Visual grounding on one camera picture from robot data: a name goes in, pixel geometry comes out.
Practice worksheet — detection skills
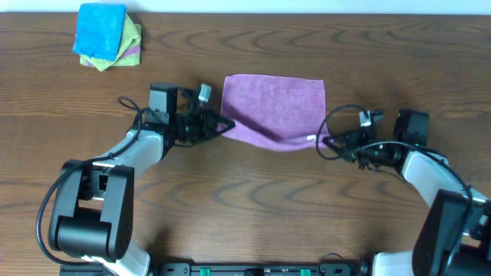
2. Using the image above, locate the purple microfiber cloth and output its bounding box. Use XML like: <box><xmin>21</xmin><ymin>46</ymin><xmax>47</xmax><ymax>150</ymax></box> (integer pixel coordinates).
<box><xmin>221</xmin><ymin>74</ymin><xmax>329</xmax><ymax>152</ymax></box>

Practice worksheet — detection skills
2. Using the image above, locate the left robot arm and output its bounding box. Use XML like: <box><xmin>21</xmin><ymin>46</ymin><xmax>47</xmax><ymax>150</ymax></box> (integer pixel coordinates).
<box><xmin>40</xmin><ymin>83</ymin><xmax>235</xmax><ymax>276</ymax></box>

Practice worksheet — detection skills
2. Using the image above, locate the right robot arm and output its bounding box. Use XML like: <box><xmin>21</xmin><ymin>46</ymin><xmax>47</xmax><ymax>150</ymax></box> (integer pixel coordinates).
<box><xmin>315</xmin><ymin>107</ymin><xmax>490</xmax><ymax>275</ymax></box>

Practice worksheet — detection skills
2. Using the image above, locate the green folded cloth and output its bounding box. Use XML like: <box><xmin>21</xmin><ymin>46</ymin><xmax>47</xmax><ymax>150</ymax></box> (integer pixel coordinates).
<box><xmin>81</xmin><ymin>15</ymin><xmax>141</xmax><ymax>71</ymax></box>

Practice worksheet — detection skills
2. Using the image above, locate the purple folded cloth in stack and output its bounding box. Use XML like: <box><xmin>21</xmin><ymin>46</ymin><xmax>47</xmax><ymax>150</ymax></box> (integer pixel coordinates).
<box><xmin>80</xmin><ymin>44</ymin><xmax>141</xmax><ymax>67</ymax></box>

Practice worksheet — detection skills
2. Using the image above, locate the blue folded cloth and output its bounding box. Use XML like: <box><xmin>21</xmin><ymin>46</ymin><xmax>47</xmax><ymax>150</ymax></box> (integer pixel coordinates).
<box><xmin>73</xmin><ymin>3</ymin><xmax>127</xmax><ymax>61</ymax></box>

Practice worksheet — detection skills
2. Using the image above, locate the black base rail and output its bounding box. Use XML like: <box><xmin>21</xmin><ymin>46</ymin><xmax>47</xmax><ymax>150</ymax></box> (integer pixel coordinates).
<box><xmin>58</xmin><ymin>261</ymin><xmax>369</xmax><ymax>276</ymax></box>

